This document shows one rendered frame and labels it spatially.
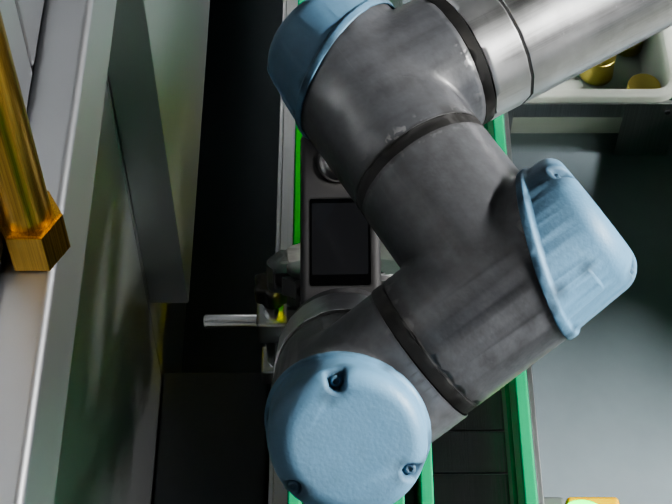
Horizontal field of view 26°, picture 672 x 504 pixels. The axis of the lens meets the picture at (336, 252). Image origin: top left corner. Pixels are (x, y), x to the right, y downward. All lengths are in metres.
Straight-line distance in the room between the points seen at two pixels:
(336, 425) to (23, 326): 0.15
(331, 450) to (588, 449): 0.69
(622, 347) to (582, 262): 0.73
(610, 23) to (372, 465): 0.27
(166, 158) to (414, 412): 0.38
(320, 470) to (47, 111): 0.21
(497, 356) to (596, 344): 0.72
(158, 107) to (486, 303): 0.35
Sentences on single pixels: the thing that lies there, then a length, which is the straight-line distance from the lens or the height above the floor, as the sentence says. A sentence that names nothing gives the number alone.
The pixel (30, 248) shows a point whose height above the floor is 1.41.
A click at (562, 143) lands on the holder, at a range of 1.51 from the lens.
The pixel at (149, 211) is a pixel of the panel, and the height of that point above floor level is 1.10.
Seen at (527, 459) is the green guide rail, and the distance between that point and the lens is 1.07.
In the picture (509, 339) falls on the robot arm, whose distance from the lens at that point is 0.67.
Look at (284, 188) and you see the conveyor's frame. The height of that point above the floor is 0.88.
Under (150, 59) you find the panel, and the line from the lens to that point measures 0.91.
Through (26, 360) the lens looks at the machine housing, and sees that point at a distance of 0.62.
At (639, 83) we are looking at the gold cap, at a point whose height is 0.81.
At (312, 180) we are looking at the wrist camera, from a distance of 0.85.
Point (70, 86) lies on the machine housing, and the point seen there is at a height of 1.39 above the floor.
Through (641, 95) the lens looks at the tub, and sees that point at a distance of 1.47.
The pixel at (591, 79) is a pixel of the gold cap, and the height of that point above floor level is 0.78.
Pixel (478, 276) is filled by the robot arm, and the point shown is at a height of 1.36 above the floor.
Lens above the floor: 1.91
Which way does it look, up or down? 54 degrees down
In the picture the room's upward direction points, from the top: straight up
